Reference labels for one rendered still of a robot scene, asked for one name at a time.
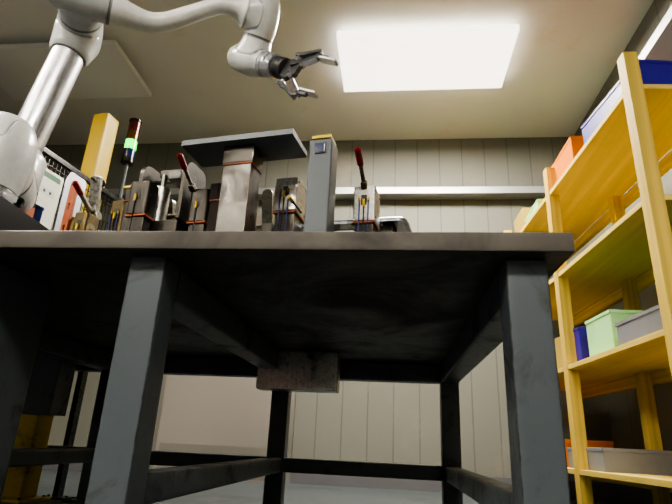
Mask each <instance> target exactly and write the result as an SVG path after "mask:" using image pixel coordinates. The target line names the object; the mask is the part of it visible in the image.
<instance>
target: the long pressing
mask: <svg viewBox="0 0 672 504"><path fill-rule="evenodd" d="M386 225H392V226H393V228H394V231H395V232H412V230H411V227H410V224H409V222H408V221H407V220H406V219H405V218H404V217H382V218H380V226H386ZM348 230H353V231H355V226H354V225H353V219H350V220H334V232H335V231H348Z"/></svg>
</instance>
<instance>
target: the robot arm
mask: <svg viewBox="0 0 672 504"><path fill-rule="evenodd" d="M49 1H50V3H51V4H52V5H53V6H54V7H56V8H58V14H57V19H56V20H55V24H54V28H53V32H52V35H51V38H50V42H49V46H50V50H51V51H50V53H49V55H48V57H47V59H46V61H45V63H44V65H43V67H42V69H41V70H40V72H39V74H38V76H37V78H36V80H35V82H34V84H33V86H32V88H31V90H30V92H29V94H28V96H27V98H26V100H25V102H24V104H23V106H22V108H21V110H20V112H19V114H18V116H17V115H14V114H12V113H8V112H3V111H0V195H1V196H2V197H4V198H5V199H6V200H8V201H9V202H11V203H12V204H14V205H15V206H16V207H18V208H19V209H21V210H22V211H24V212H25V213H26V212H27V211H28V210H30V209H31V208H32V207H33V205H34V204H35V201H36V197H37V193H38V191H39V188H40V185H41V182H42V179H43V176H44V173H45V170H46V167H47V164H46V161H45V158H44V156H43V154H42V152H43V150H44V148H45V146H46V144H47V141H48V139H49V137H50V135H51V133H52V131H53V129H54V126H55V124H56V122H57V120H58V118H59V116H60V114H61V111H62V109H63V107H64V105H65V103H66V101H67V99H68V96H69V94H70V92H71V90H72V88H73V86H74V84H75V81H76V79H77V77H78V75H79V73H80V71H81V69H82V68H84V67H86V66H88V65H89V64H90V62H91V61H92V60H93V59H94V58H95V57H96V56H97V55H98V53H99V51H100V48H101V44H102V38H103V24H106V25H110V26H115V27H122V28H127V29H132V30H137V31H141V32H147V33H164V32H170V31H173V30H177V29H180V28H182V27H185V26H188V25H191V24H194V23H197V22H199V21H202V20H205V19H208V18H211V17H214V16H217V15H228V16H230V17H232V18H234V19H235V20H236V21H237V22H238V24H239V27H241V28H242V29H243V30H244V35H243V37H242V39H241V41H240V43H239V44H236V45H234V46H233V47H231V48H230V49H229V51H228V54H227V60H228V64H229V65H230V67H231V68H232V69H234V70H236V71H238V72H240V73H242V74H243V75H246V76H250V77H256V78H258V77H262V78H267V79H271V80H276V79H280V80H278V81H277V84H278V85H279V87H280V88H282V89H284V90H285V91H286V92H287V93H288V95H289V96H290V97H291V98H292V99H293V100H296V97H298V98H301V96H302V97H307V96H309V97H313V98H317V99H318V95H317V93H316V91H313V90H309V89H305V88H301V87H299V88H298V87H297V85H296V82H295V80H294V78H297V76H298V74H299V73H300V72H301V70H303V69H305V67H307V66H310V65H312V64H315V63H317V62H321V63H323V64H328V65H332V66H337V67H338V62H337V60H336V59H334V58H330V57H329V56H328V55H324V53H323V51H322V49H316V50H311V51H306V52H302V53H301V52H296V53H295V55H296V57H295V59H292V60H291V59H289V58H286V57H282V56H281V55H280V54H278V53H274V52H270V50H271V44H272V41H273V38H274V36H275V33H276V30H277V26H278V22H279V16H280V2H279V0H204V1H201V2H197V3H194V4H191V5H187V6H184V7H180V8H177V9H173V10H170V11H166V12H150V11H147V10H144V9H142V8H140V7H138V6H136V5H135V4H133V3H131V2H129V1H127V0H49ZM299 63H300V64H301V66H300V65H299ZM288 80H290V81H291V84H292V86H293V89H294V92H292V91H291V90H290V89H289V88H288V86H287V85H286V84H285V81H288Z"/></svg>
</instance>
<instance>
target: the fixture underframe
mask: <svg viewBox="0 0 672 504"><path fill-rule="evenodd" d="M172 318H173V319H175V320H177V321H179V322H180V323H182V324H184V325H186V326H187V327H189V328H191V329H193V330H194V331H196V332H198V333H199V334H201V335H203V336H205V337H206V338H208V339H210V340H212V341H213V342H215V343H217V344H218V345H220V346H222V347H224V348H225V349H227V350H229V351H231V352H232V353H234V354H236V355H238V356H239V357H241V358H243V359H240V358H208V357H176V356H166V354H167V348H168V342H169V335H170V329H171V322H172ZM502 342H503V355H504V370H505V386H506V401H507V416H508V432H509V447H510V462H511V478H512V485H510V484H507V483H505V482H502V481H499V480H496V479H493V478H490V477H487V476H484V475H481V474H478V473H475V472H472V471H469V470H466V469H463V468H462V461H461V432H460V404H459V382H460V381H461V380H462V379H463V378H464V377H465V376H466V375H467V374H468V373H470V372H471V371H472V370H473V369H474V368H475V367H476V366H477V365H478V364H479V363H480V362H481V361H482V360H484V359H485V358H486V357H487V356H488V355H489V354H490V353H491V352H492V351H493V350H494V349H495V348H496V347H498V346H499V345H500V344H501V343H502ZM75 371H78V372H101V375H100V380H99V386H98V391H97V396H96V401H95V406H94V411H93V416H92V421H91V426H90V431H89V436H88V441H87V446H86V447H76V446H57V445H47V448H13V452H12V456H11V460H10V464H9V467H22V466H39V465H56V464H73V463H83V467H82V472H81V477H80V482H79V487H78V492H77V497H75V498H72V497H68V498H67V499H63V500H62V503H75V504H152V503H156V502H160V501H164V500H168V499H172V498H177V497H181V496H185V495H189V494H193V493H197V492H201V491H205V490H209V489H213V488H217V487H221V486H225V485H229V484H234V483H238V482H242V481H246V480H250V479H254V478H258V477H262V476H265V480H264V492H263V504H284V492H285V478H286V472H287V473H305V474H323V475H341V476H359V477H378V478H396V479H414V480H432V481H442V504H463V493H465V494H466V495H468V496H469V497H470V498H472V499H473V500H475V501H476V502H478V503H479V504H571V499H570V489H569V479H568V469H567V459H566V449H565V439H564V429H563V419H562V409H561V399H560V389H559V379H558V369H557V359H556V349H555V339H554V329H553V319H552V309H551V299H550V289H549V279H548V269H547V262H546V260H526V259H507V260H505V262H504V263H503V265H502V267H501V268H500V270H499V272H498V273H497V275H496V276H495V278H494V280H493V281H492V283H491V284H490V286H489V288H488V289H487V291H486V293H485V294H484V296H483V297H482V299H481V301H480V302H479V304H478V306H477V307H476V309H475V310H474V312H473V314H472V315H471V317H470V319H469V320H468V322H467V323H466V325H465V327H464V328H463V330H462V331H461V333H460V335H459V336H458V338H457V340H456V341H455V343H454V344H453V346H452V348H451V349H450V351H449V353H448V354H447V356H446V357H445V359H444V361H443V362H442V364H441V366H440V365H433V364H401V363H368V362H341V356H340V354H339V352H322V351H287V350H278V349H277V348H275V347H274V346H273V345H272V344H271V343H269V342H268V341H267V340H266V339H265V338H263V337H262V336H261V335H260V334H259V333H257V332H256V331H255V330H254V329H253V328H251V327H250V326H249V325H248V324H247V323H246V322H244V321H243V320H242V319H241V318H240V317H238V316H237V315H236V314H235V313H234V312H232V311H231V310H230V309H229V308H228V307H226V306H225V305H224V304H223V303H222V302H220V301H219V300H218V299H217V298H216V297H214V296H213V295H212V294H211V293H210V292H208V291H207V290H206V289H205V288H204V287H202V286H201V285H200V284H199V283H198V282H196V281H195V280H194V279H193V278H192V277H190V276H189V275H188V274H187V273H186V272H184V271H183V270H182V269H180V268H179V267H178V266H177V265H176V264H175V263H174V262H172V261H171V260H170V259H169V258H168V257H166V256H132V258H131V263H130V268H129V274H128V279H127V284H126V289H125V294H124V300H123V305H122V310H121V315H120V321H119V326H118V331H117V336H116V341H115V347H114V352H113V353H112V352H109V351H106V350H103V349H100V348H97V347H94V346H91V345H88V344H85V343H82V342H79V341H76V340H73V339H70V338H67V337H64V336H61V335H58V334H55V333H52V332H49V331H46V330H43V329H42V332H41V336H40V340H39V344H38V348H37V353H36V357H35V361H34V365H33V369H32V373H31V377H30V381H29V386H28V390H27V394H26V398H25V402H24V406H23V410H22V414H29V415H51V416H65V415H66V411H67V406H68V401H69V397H70V392H71V387H72V383H73V378H74V373H75ZM163 375H191V376H219V377H248V378H257V379H256V388H257V389H259V390H262V391H272V398H271V410H270V421H269V433H268V445H267V456H249V455H230V454H210V453H191V452H172V451H153V450H152V444H153V437H154V431H155V425H156V418H157V412H158V405H159V399H160V393H161V386H162V380H163ZM340 381H361V382H390V383H418V384H439V385H440V430H441V466H440V465H421V464H402V463H383V462H364V461H345V460H326V459H306V458H287V450H288V436H289V423H290V409H291V395H292V392H313V393H339V389H340ZM149 465H161V466H177V467H167V468H158V469H149Z"/></svg>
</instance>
